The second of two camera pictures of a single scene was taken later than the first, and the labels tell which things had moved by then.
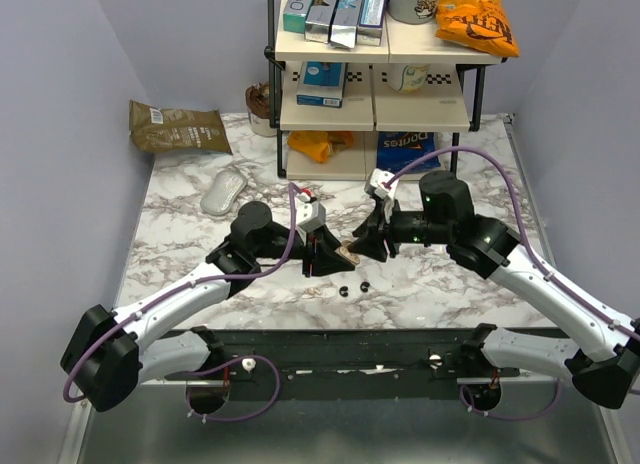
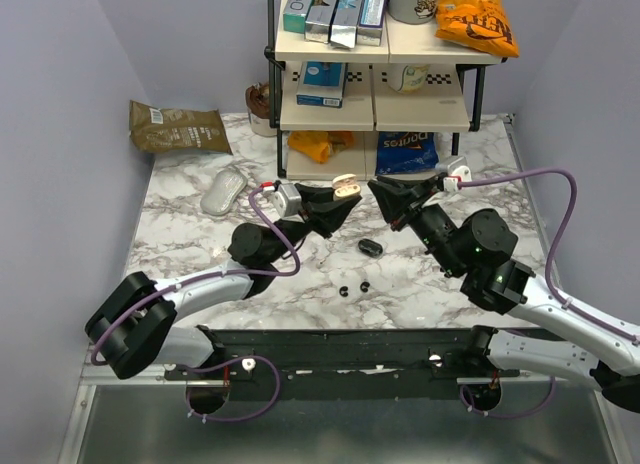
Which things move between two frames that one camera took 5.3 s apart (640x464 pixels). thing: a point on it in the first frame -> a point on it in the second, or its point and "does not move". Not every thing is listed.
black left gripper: [325, 261] -> [320, 212]
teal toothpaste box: [296, 9] does not move
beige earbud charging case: [350, 257] -> [345, 186]
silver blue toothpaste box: [346, 15] does not move
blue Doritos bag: [396, 150] does not move
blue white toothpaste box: [371, 16] does not move
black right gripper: [369, 244] -> [392, 195]
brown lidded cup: [257, 97] does not move
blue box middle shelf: [322, 84] does not move
